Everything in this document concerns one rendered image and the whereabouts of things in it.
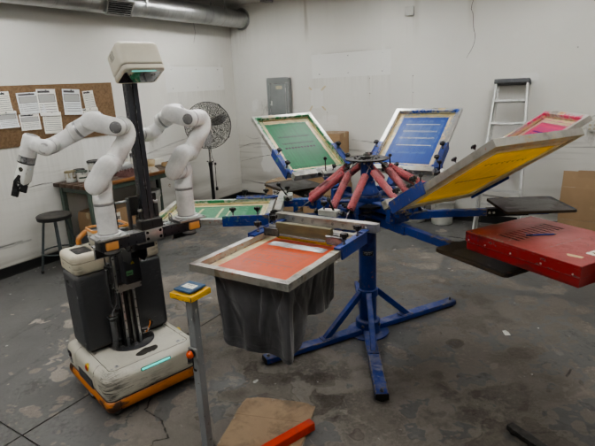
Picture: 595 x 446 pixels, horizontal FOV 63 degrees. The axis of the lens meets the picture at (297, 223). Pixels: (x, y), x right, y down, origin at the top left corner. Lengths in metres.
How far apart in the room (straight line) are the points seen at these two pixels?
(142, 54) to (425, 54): 4.72
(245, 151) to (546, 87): 4.46
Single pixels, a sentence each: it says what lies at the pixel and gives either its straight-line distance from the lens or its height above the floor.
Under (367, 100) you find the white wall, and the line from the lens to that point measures 6.96.
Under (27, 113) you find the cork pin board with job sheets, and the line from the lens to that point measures 5.93.
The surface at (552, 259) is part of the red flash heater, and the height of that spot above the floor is 1.10.
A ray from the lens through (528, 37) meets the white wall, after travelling 6.40.
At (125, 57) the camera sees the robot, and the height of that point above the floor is 1.96.
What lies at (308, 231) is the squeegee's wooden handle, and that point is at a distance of 2.68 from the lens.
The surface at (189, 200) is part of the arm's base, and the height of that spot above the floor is 1.23.
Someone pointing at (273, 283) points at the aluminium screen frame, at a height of 0.98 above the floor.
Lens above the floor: 1.81
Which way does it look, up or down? 16 degrees down
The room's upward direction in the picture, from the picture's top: 3 degrees counter-clockwise
